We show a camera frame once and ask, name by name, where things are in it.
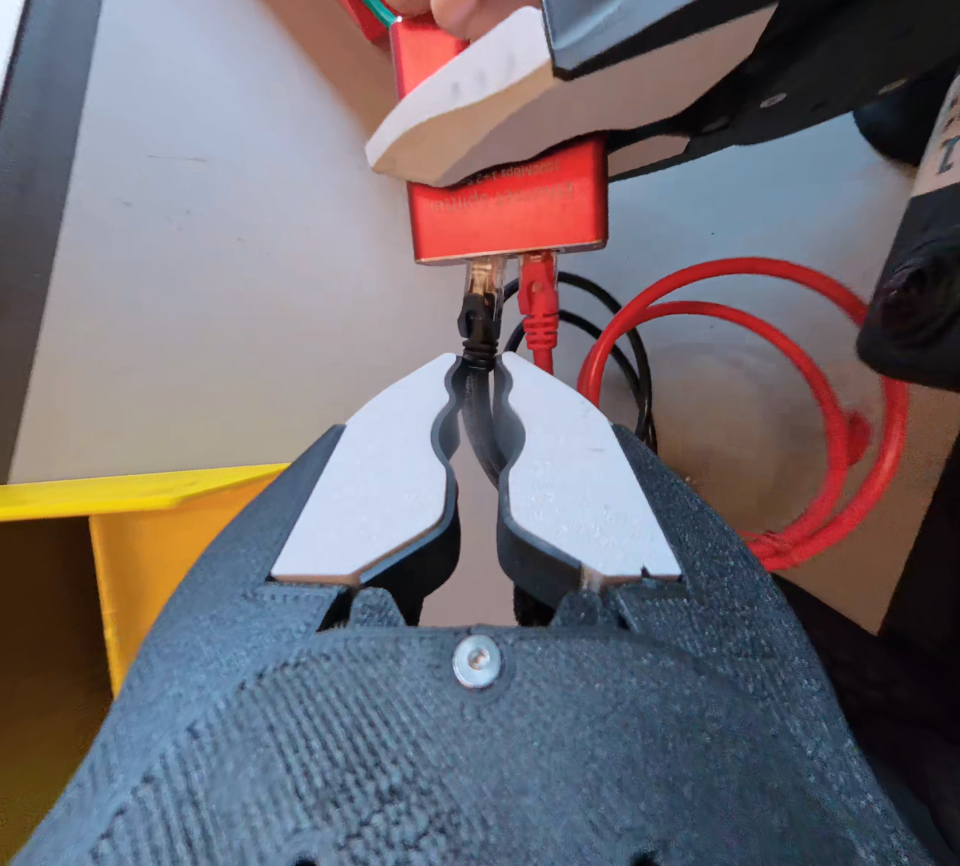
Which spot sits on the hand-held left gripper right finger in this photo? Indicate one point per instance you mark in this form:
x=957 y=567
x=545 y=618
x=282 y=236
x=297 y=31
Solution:
x=585 y=491

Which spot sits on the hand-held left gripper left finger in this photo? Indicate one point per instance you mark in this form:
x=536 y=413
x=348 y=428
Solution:
x=375 y=491

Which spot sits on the yellow plastic bin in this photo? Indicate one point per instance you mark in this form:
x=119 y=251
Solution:
x=150 y=581

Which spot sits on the red metal port box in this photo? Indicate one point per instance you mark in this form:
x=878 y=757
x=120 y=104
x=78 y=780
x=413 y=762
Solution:
x=510 y=221

